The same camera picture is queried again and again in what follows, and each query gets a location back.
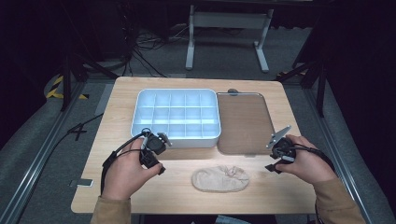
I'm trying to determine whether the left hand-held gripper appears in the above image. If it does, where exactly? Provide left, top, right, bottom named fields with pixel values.
left=138, top=132, right=173, bottom=175

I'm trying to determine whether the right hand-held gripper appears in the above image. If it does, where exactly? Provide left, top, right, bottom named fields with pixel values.
left=264, top=125, right=297, bottom=174

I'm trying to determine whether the white compartment organizer box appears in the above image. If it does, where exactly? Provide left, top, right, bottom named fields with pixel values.
left=130, top=88, right=222, bottom=149

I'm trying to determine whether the beige sock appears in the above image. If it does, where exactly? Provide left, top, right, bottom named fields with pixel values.
left=191, top=164, right=250, bottom=193

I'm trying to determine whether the person's right hand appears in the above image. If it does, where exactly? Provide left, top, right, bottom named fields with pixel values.
left=275, top=133, right=339, bottom=187

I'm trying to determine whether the person's left hand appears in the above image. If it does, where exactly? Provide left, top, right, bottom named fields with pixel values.
left=101, top=138, right=164, bottom=202

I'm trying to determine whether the black tripod stand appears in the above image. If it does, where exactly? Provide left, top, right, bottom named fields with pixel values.
left=60, top=50, right=120, bottom=112
left=275, top=59, right=329, bottom=119

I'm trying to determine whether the black floor tape mark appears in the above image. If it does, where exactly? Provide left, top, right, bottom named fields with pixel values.
left=67, top=123, right=89, bottom=142

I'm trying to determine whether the white floor label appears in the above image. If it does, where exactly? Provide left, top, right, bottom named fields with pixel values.
left=69, top=178, right=94, bottom=189

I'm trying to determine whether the yellow and black floor tape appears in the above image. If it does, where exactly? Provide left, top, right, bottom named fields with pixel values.
left=45, top=75, right=90, bottom=101

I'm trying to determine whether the right hand-held gripper cable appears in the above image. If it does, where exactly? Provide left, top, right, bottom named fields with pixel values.
left=292, top=143, right=336, bottom=173

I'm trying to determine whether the hand-held gripper cable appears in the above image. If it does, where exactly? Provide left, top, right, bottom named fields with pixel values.
left=292, top=143, right=336, bottom=173
left=99, top=127, right=153, bottom=196

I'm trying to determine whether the left hand-held gripper cable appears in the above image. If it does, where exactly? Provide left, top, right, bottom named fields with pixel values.
left=99, top=127, right=153, bottom=196

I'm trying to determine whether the black floor cable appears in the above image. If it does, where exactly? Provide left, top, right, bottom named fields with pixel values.
left=46, top=113, right=105, bottom=162

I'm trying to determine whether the bundle of black floor cables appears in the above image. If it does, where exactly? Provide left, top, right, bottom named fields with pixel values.
left=122, top=22, right=190, bottom=78

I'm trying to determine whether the grey metal desk frame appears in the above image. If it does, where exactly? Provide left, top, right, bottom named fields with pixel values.
left=185, top=4, right=276, bottom=74

